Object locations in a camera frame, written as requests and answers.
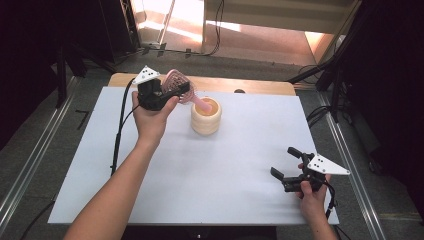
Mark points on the person's left hand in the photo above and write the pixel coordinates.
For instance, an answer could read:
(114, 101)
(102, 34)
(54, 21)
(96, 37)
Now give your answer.
(151, 123)

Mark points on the aluminium floor rail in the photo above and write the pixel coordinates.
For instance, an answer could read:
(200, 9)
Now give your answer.
(33, 160)
(356, 180)

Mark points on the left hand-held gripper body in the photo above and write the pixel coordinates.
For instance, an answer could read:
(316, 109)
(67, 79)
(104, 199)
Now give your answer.
(150, 95)

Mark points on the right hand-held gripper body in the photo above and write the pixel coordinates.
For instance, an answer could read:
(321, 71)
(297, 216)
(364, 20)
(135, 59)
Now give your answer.
(328, 166)

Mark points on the pink hairbrush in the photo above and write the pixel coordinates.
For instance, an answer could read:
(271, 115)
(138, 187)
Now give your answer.
(173, 78)

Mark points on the person's right hand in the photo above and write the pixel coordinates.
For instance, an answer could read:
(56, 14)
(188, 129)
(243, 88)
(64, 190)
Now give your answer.
(313, 203)

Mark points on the cream ringed holder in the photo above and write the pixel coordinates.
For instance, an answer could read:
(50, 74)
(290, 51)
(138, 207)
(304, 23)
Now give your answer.
(205, 125)

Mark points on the black tripod stand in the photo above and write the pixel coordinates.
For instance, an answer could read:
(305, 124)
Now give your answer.
(333, 76)

